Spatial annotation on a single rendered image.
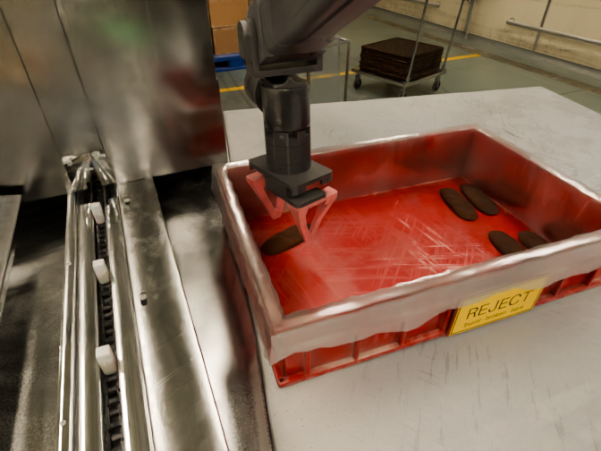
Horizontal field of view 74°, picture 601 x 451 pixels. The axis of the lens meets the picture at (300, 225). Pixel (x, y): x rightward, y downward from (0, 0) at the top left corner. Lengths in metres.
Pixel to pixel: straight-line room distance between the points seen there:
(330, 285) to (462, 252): 0.21
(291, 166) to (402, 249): 0.22
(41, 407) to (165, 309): 0.15
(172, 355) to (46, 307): 0.22
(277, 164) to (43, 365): 0.35
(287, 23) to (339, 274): 0.32
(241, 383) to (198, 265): 0.20
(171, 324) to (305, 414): 0.17
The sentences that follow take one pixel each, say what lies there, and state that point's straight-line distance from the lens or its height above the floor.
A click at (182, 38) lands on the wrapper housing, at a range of 0.66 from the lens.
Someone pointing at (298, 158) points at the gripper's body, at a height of 0.98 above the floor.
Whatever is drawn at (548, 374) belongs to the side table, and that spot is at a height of 0.82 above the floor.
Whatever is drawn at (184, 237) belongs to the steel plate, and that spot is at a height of 0.82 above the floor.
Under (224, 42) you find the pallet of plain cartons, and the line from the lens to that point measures 4.48.
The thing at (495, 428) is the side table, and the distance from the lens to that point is 0.47.
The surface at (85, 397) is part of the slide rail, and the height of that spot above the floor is 0.85.
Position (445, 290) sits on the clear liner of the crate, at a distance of 0.43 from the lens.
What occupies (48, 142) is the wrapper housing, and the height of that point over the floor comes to 0.95.
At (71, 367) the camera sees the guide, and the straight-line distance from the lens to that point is 0.47.
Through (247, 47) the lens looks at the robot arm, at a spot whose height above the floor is 1.10.
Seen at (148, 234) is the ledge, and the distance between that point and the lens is 0.59.
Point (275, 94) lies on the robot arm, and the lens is 0.46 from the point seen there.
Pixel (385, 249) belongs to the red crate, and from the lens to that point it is 0.60.
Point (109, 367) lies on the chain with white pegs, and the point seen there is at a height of 0.85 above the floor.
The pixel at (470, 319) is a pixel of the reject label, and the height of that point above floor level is 0.85.
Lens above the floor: 1.21
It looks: 37 degrees down
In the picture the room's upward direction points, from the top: straight up
